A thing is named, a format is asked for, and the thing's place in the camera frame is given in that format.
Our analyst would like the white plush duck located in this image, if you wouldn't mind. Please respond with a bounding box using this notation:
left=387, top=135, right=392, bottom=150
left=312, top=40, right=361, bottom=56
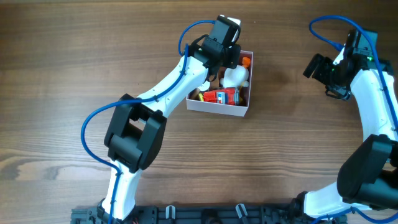
left=220, top=57, right=251, bottom=88

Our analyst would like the white rattle drum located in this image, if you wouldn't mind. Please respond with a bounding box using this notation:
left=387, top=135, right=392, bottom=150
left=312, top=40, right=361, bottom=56
left=189, top=81, right=210, bottom=101

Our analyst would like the red toy fire truck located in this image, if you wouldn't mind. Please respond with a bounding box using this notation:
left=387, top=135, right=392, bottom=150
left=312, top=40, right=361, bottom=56
left=203, top=88, right=241, bottom=105

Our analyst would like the pink cardboard box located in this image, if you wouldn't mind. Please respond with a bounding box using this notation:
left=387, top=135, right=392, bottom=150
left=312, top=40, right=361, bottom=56
left=186, top=50, right=254, bottom=117

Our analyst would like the yellow cat rattle drum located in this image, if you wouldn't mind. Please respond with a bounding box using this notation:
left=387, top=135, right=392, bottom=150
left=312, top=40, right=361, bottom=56
left=198, top=93, right=204, bottom=101

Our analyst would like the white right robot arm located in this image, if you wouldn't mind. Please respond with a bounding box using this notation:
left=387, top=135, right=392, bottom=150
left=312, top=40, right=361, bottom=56
left=302, top=29, right=397, bottom=220

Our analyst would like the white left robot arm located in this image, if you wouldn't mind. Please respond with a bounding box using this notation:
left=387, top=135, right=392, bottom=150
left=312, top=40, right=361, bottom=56
left=98, top=15, right=241, bottom=223

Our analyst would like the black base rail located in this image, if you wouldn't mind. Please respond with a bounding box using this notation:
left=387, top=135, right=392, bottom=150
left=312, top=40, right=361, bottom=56
left=70, top=198, right=346, bottom=224

